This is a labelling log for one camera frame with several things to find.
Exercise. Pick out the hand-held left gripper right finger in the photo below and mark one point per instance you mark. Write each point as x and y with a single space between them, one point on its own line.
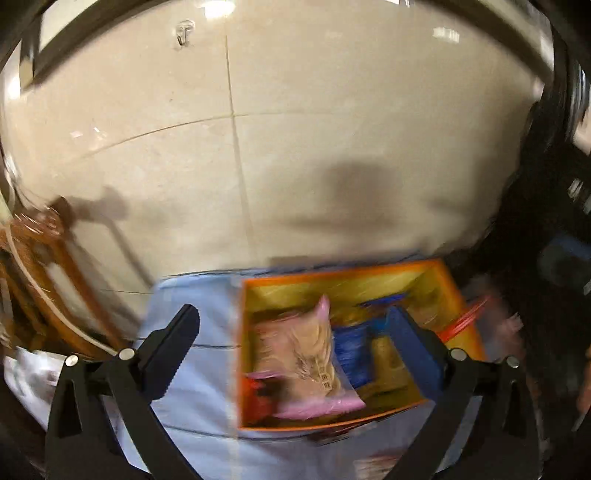
411 350

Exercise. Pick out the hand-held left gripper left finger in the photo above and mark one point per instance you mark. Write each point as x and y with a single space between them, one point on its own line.
171 350

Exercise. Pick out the blue packet with white print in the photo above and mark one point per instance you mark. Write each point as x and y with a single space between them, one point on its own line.
351 355

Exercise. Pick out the pink-edged snack packet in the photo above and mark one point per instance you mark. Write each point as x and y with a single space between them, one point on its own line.
300 350

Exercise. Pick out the orange cardboard box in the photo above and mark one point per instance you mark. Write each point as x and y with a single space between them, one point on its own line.
295 287

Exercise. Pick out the light blue tablecloth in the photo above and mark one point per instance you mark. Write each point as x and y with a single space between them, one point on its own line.
203 406

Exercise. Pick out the red-edged clear bag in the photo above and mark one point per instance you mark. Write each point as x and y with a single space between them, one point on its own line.
466 318

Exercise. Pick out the red snack packet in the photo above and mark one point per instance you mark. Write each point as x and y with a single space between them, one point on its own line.
261 397

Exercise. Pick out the wooden chair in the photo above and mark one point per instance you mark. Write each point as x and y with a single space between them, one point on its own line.
69 281

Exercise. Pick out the white plastic bag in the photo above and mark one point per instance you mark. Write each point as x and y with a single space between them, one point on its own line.
27 374

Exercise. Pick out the wall hook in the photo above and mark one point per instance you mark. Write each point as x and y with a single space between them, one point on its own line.
182 32

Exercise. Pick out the dark frame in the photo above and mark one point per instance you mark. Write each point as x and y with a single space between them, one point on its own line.
60 50

